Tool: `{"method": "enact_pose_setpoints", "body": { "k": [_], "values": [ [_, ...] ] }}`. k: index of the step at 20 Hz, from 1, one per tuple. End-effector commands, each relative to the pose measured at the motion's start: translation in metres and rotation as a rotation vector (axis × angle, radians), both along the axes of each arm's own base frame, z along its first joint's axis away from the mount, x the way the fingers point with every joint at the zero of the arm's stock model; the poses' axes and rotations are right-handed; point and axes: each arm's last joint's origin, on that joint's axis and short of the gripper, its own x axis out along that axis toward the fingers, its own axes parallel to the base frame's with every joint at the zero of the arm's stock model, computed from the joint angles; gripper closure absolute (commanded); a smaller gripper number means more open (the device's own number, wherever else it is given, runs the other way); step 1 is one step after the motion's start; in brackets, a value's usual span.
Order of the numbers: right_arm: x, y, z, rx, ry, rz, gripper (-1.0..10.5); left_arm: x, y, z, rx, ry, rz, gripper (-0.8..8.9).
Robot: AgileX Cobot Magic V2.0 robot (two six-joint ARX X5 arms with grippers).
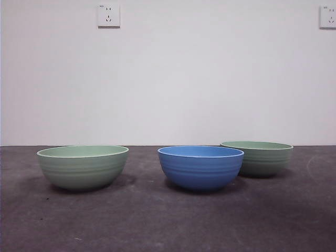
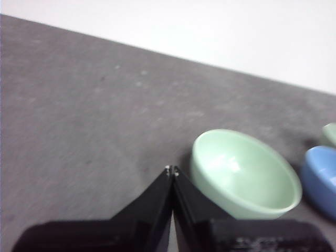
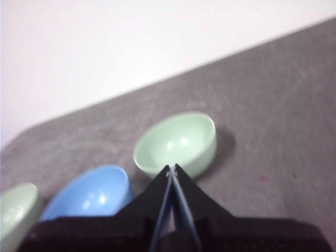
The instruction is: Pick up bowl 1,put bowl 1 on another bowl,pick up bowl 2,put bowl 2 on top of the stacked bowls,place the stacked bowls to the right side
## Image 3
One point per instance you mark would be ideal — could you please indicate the blue ribbed bowl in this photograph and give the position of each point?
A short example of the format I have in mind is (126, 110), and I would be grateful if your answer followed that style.
(89, 194)

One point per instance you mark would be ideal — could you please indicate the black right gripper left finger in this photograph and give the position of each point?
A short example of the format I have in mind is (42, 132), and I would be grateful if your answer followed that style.
(126, 225)

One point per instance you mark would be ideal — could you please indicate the green ribbed bowl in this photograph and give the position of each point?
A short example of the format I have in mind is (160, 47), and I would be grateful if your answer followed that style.
(15, 210)
(181, 141)

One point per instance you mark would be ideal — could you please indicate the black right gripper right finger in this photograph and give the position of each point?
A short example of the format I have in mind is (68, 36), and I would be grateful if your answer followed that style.
(225, 231)

